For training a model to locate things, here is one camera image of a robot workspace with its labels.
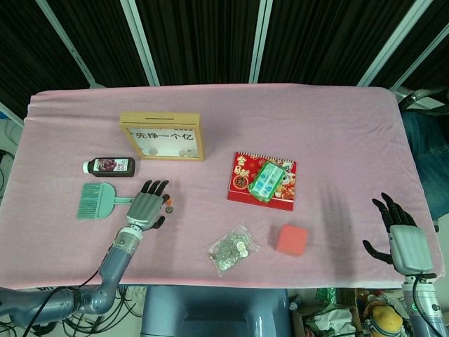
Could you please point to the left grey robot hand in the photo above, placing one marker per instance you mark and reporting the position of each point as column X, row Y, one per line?
column 145, row 207

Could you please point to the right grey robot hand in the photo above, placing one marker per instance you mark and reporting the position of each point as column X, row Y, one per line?
column 410, row 245

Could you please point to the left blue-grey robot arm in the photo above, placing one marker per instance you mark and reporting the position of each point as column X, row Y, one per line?
column 115, row 259

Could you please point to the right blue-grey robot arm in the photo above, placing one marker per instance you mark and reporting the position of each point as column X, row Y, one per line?
column 426, row 309

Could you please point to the clear bag of coins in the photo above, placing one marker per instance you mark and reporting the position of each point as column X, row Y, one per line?
column 231, row 249

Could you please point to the dark bottle white cap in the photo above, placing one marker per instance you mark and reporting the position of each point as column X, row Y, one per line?
column 115, row 166

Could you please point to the green hand brush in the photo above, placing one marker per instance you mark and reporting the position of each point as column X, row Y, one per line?
column 94, row 201

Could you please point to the yellow plush toy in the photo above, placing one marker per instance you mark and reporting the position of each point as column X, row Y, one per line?
column 384, row 319

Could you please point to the green foil bag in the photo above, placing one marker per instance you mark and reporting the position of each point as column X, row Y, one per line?
column 326, row 295

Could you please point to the red desk calendar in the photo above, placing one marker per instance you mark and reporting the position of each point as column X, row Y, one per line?
column 242, row 175

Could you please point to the bystander in blue jeans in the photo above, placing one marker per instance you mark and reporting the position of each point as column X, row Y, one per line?
column 426, row 140

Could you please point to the pink tablecloth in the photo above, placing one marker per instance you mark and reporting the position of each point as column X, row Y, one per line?
column 217, row 112

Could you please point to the red foam cube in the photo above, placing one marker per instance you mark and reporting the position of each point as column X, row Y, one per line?
column 291, row 240

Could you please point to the blue-grey robot torso base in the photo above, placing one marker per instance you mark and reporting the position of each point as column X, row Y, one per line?
column 210, row 312

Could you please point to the green plastic pill box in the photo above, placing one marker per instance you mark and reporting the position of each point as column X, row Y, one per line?
column 267, row 180

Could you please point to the black chair part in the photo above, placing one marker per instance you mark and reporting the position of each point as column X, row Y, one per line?
column 414, row 96

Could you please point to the black partition panel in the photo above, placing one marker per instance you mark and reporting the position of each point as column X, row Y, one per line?
column 28, row 52
column 431, row 24
column 329, row 38
column 200, row 38
column 101, row 35

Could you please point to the wooden coin box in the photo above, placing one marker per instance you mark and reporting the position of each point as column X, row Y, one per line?
column 159, row 119

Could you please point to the white partition frame post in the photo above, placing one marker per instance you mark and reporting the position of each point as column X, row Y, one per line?
column 142, row 45
column 421, row 59
column 260, row 42
column 393, row 45
column 70, row 49

